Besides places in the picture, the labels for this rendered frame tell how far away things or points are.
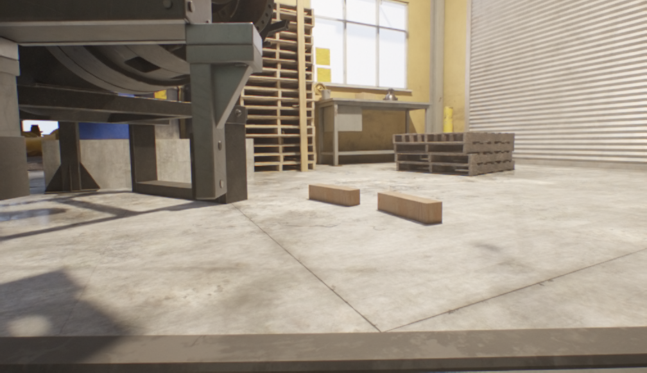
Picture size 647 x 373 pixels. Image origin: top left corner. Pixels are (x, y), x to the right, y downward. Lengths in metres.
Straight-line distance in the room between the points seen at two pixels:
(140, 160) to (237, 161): 1.07
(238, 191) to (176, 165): 1.35
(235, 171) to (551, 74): 5.14
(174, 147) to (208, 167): 3.33
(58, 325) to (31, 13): 0.80
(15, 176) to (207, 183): 0.13
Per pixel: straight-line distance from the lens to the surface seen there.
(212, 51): 0.21
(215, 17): 1.07
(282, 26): 1.12
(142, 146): 3.13
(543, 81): 6.30
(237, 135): 2.28
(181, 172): 3.55
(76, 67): 1.30
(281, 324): 0.79
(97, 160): 3.58
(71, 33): 0.27
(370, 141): 6.61
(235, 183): 2.27
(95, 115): 2.90
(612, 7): 6.11
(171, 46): 0.91
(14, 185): 0.29
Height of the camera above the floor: 0.39
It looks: 5 degrees down
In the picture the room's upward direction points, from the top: 1 degrees counter-clockwise
